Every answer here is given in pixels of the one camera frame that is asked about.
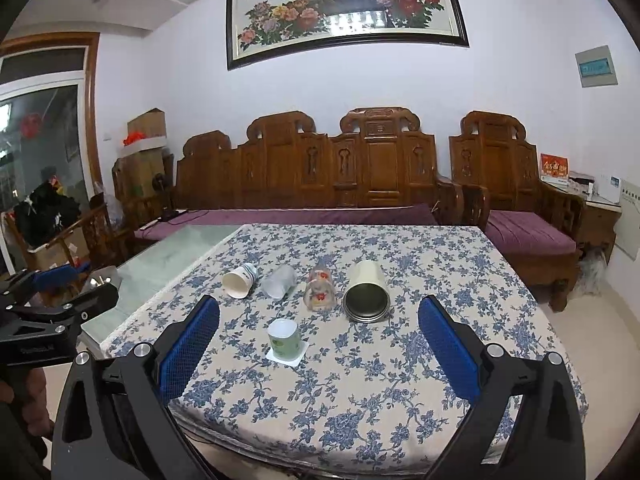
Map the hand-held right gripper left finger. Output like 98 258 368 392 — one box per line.
51 294 222 480

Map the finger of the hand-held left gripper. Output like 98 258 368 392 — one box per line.
0 281 121 345
0 263 92 302

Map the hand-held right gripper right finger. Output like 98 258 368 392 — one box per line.
417 295 587 480

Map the white paper cup blue print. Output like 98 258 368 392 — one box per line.
222 263 259 299

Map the green white yoghurt cup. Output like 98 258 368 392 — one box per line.
265 318 307 365

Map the cream metal tumbler cup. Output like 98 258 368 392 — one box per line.
342 259 391 323

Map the clear plastic cup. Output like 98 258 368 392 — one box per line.
260 265 298 302

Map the glass cup red flower print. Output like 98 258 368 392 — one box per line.
304 264 336 314

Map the person's left hand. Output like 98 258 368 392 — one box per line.
0 362 55 438

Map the wooden side chair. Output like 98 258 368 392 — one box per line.
5 203 136 282

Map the pile of black clothes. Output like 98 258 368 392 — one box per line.
12 167 82 252

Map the glass top table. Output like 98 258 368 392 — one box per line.
80 224 242 357

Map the blue floral tablecloth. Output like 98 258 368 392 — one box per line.
100 223 590 467

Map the black desk fan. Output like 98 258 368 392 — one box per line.
150 172 184 222

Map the large brown cardboard box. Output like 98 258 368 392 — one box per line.
112 149 174 202

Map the purple armchair cushion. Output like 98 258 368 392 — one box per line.
485 210 579 262

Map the red hanging decoration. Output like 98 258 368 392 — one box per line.
20 112 44 139

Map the flat white box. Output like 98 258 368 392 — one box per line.
122 137 167 154

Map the clear plastic bag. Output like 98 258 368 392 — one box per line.
575 247 609 297

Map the wooden framed glass door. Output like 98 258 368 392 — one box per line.
0 32 104 273

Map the purple sofa cushion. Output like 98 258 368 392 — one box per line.
134 203 440 242

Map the small brown cardboard box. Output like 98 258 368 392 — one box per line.
127 108 167 140

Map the wooden side table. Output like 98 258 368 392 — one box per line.
570 180 624 262

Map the carved wooden armchair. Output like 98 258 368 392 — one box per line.
448 111 587 312

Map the red desk calendar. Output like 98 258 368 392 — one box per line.
540 154 571 181

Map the carved wooden sofa bench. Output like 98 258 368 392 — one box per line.
112 106 491 247

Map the framed peacock flower painting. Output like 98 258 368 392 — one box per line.
226 0 470 71

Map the grey wall panel box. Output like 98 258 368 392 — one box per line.
575 45 619 90

